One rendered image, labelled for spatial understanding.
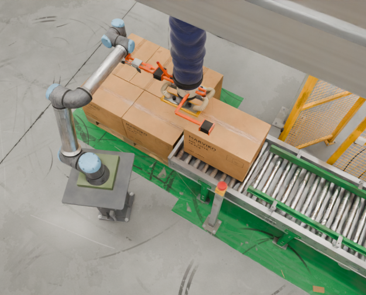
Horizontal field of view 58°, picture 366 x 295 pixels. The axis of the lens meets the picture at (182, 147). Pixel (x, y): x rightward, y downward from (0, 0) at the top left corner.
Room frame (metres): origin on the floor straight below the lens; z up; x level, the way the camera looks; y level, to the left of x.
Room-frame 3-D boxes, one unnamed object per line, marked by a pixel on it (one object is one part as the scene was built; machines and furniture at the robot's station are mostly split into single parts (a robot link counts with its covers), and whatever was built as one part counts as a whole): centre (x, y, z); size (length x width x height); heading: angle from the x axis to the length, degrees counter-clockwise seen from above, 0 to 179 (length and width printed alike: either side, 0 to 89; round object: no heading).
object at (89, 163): (1.06, 0.70, 0.99); 0.17 x 0.15 x 0.18; 62
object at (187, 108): (1.52, 0.00, 1.13); 0.34 x 0.10 x 0.05; 59
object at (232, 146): (1.40, -0.37, 0.75); 0.60 x 0.40 x 0.40; 58
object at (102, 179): (1.06, 0.69, 0.85); 0.19 x 0.19 x 0.10
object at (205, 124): (1.22, -0.17, 1.24); 0.09 x 0.08 x 0.05; 149
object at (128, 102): (2.19, 0.33, 0.34); 1.20 x 1.00 x 0.40; 57
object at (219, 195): (0.86, -0.28, 0.50); 0.07 x 0.07 x 1.00; 57
